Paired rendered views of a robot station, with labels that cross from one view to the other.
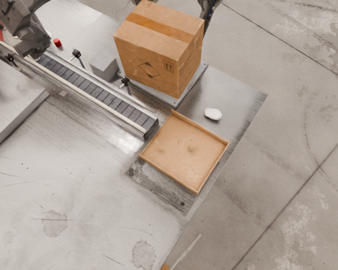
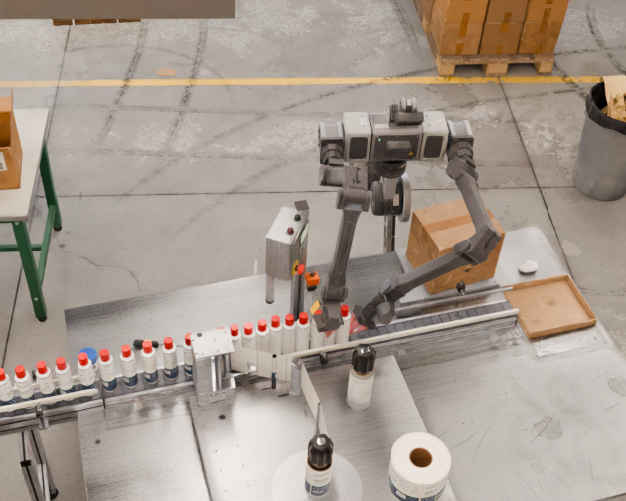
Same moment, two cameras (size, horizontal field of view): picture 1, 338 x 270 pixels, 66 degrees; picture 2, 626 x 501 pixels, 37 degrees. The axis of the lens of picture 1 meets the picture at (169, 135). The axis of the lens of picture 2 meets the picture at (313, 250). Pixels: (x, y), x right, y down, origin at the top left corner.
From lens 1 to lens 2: 321 cm
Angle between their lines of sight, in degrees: 37
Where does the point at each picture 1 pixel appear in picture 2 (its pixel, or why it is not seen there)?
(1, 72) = (331, 379)
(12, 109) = (395, 392)
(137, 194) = (565, 360)
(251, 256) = not seen: outside the picture
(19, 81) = not seen: hidden behind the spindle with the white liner
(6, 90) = not seen: hidden behind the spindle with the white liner
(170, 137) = (528, 307)
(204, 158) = (565, 300)
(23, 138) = (431, 410)
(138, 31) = (451, 234)
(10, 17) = (489, 244)
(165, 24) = (459, 216)
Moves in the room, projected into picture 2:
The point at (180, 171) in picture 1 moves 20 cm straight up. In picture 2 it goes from (565, 321) to (577, 288)
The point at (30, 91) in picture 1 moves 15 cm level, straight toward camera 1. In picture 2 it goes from (386, 367) to (424, 366)
